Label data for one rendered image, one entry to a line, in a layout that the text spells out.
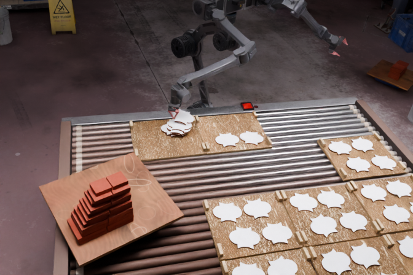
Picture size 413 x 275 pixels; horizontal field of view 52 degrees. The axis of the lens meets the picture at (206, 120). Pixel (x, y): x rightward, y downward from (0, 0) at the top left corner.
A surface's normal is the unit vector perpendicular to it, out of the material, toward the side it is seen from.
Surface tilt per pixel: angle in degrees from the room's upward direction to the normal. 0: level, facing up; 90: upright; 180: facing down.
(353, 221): 0
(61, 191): 0
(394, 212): 0
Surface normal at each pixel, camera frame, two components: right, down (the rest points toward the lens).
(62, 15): 0.30, 0.41
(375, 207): 0.09, -0.79
